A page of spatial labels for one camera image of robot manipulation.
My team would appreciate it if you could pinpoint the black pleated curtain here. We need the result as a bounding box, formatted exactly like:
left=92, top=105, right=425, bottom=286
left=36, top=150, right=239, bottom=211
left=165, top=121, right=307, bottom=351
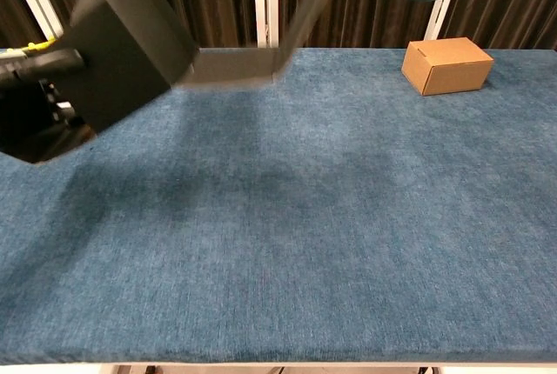
left=0, top=0, right=557, bottom=49

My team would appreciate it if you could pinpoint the blue fabric table mat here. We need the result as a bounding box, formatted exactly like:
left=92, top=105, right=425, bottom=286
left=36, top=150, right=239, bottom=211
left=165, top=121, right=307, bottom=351
left=0, top=46, right=557, bottom=364

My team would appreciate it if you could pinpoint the black cardboard folding box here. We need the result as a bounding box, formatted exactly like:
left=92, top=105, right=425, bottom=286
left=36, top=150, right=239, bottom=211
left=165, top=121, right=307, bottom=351
left=0, top=0, right=332, bottom=165

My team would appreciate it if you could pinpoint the yellow test tube rack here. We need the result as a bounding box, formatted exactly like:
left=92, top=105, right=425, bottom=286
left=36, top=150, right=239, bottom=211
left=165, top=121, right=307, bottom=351
left=21, top=37, right=58, bottom=52

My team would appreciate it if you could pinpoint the small brown cardboard box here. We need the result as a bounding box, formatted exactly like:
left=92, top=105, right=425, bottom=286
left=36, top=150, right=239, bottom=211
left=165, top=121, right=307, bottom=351
left=400, top=37, right=495, bottom=97

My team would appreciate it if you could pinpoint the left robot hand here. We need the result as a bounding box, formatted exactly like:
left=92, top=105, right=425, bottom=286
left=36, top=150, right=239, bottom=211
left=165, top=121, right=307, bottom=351
left=0, top=47, right=87, bottom=88

